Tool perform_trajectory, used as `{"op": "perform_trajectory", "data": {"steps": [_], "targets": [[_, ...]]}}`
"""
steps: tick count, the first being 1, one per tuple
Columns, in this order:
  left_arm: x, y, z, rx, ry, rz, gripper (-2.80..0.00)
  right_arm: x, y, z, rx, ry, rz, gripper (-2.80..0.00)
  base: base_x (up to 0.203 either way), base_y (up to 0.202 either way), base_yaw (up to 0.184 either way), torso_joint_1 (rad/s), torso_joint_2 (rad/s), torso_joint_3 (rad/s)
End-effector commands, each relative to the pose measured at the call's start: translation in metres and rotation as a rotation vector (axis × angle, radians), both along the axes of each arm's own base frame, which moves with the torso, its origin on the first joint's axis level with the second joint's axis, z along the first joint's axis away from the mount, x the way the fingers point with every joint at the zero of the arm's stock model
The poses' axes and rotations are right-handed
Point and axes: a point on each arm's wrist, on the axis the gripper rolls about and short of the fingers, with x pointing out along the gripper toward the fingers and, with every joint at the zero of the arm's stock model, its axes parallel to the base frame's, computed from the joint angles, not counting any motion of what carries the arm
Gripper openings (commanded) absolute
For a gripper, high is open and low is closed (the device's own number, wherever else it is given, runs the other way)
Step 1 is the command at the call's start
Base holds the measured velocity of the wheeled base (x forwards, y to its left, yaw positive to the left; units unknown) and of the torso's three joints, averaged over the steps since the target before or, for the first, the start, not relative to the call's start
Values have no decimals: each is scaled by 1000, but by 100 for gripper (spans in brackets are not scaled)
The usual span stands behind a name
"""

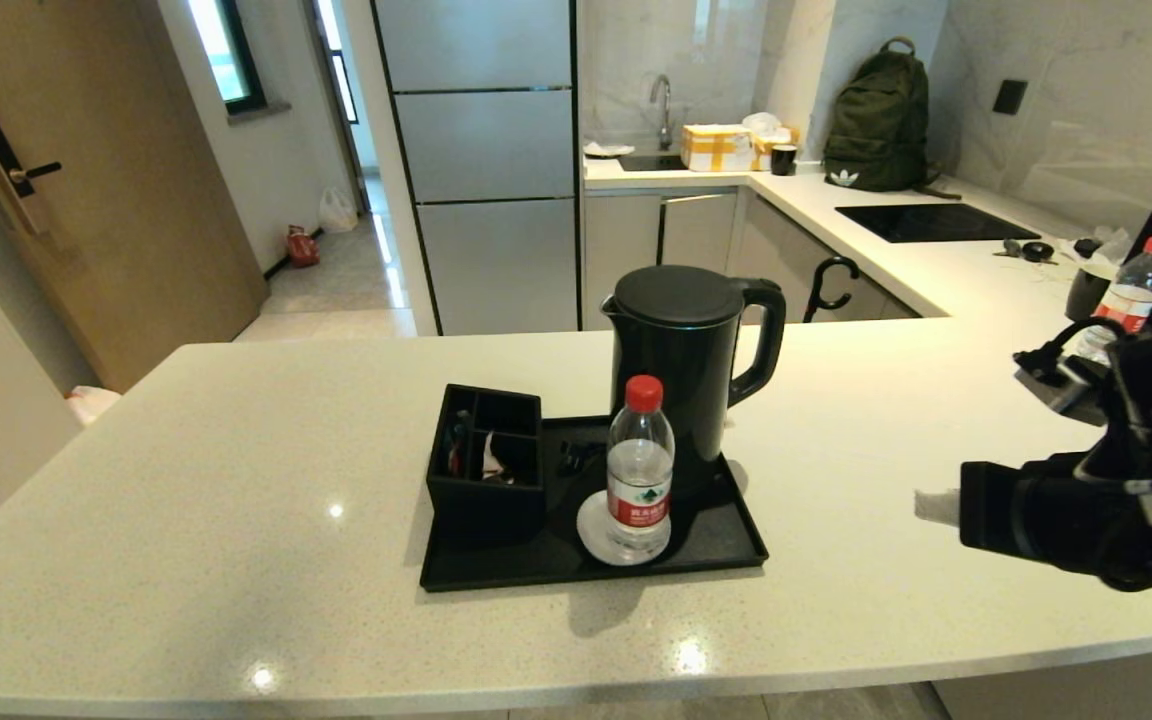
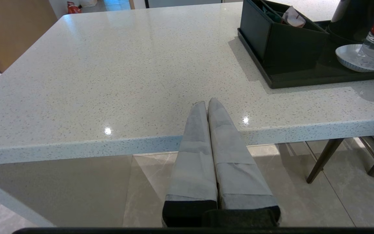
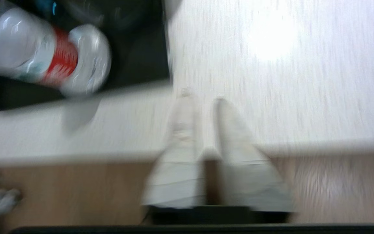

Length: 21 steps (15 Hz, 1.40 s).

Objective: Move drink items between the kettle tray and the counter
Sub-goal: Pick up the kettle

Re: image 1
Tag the black serving tray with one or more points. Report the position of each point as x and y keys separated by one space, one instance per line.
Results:
x=706 y=535

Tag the red-label water bottle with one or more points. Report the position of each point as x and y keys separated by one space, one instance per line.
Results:
x=639 y=470
x=1131 y=290

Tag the black wall socket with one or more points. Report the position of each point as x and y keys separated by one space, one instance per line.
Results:
x=1010 y=96

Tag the white cloth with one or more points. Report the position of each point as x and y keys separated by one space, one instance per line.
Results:
x=608 y=149

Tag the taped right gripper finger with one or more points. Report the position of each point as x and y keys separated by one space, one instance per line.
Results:
x=938 y=517
x=938 y=497

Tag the yellow-taped cardboard box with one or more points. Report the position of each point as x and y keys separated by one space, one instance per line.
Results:
x=716 y=148

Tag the dark-framed window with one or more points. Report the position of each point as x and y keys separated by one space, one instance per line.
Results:
x=226 y=50

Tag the chrome kitchen faucet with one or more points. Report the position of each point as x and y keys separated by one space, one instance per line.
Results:
x=663 y=105

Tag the black mug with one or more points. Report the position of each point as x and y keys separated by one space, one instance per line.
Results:
x=784 y=160

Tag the white trash bag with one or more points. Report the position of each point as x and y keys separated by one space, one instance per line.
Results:
x=91 y=403

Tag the red sachet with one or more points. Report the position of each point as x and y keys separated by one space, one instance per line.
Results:
x=456 y=452

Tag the crumpled white tissue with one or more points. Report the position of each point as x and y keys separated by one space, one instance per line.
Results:
x=1111 y=245

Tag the black organizer box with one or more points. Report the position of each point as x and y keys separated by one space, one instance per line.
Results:
x=486 y=515

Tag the kitchen sink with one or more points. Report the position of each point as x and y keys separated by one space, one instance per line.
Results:
x=651 y=162

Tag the white round coaster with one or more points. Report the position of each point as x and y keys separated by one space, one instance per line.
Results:
x=591 y=530

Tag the brown wooden door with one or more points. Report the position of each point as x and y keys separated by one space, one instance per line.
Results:
x=116 y=200

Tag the white kitchen base cabinets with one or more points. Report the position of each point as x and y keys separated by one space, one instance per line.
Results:
x=696 y=250

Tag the black induction cooktop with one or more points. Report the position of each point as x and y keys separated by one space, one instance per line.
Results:
x=936 y=222

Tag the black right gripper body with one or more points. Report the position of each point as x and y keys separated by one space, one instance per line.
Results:
x=1046 y=515

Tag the silver tall refrigerator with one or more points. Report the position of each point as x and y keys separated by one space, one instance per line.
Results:
x=481 y=160

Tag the red bag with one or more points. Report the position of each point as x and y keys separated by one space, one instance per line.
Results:
x=302 y=248

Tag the black keys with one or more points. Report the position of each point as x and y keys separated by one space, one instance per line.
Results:
x=1034 y=250

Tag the dark green backpack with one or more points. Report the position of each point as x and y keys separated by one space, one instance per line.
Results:
x=881 y=120

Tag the black electric kettle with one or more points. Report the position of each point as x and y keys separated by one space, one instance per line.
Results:
x=681 y=350

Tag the crumpled white plastic bag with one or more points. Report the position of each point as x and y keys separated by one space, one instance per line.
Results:
x=764 y=122

